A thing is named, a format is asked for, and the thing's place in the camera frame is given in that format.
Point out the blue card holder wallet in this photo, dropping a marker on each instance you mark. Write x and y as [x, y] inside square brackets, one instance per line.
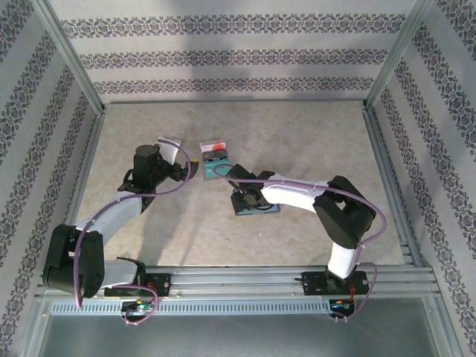
[275, 212]

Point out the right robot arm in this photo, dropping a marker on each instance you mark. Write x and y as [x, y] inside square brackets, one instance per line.
[294, 191]

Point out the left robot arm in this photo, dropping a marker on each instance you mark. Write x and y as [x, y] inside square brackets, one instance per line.
[70, 260]

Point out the teal card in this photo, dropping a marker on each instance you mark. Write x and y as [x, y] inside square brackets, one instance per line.
[212, 173]

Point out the black card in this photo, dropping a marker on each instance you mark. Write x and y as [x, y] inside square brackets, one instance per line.
[213, 159]

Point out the card with red circle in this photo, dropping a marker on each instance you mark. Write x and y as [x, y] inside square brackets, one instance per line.
[217, 147]

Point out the grey metal sheet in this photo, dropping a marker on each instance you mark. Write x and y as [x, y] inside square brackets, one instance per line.
[238, 334]

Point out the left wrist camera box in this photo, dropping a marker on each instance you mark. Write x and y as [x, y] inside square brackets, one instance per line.
[169, 150]

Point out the aluminium side rail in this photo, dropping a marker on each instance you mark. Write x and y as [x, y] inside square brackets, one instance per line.
[380, 148]
[88, 156]

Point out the aluminium mounting rail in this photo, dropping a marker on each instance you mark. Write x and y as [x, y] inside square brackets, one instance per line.
[238, 280]

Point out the aluminium back rail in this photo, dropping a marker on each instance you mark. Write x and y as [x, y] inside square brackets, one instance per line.
[238, 101]

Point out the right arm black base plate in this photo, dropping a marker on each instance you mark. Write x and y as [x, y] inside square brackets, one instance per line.
[312, 284]

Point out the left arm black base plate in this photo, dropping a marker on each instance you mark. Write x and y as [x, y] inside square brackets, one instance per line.
[163, 284]

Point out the aluminium frame post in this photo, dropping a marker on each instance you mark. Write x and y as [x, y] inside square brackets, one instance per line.
[399, 52]
[70, 56]

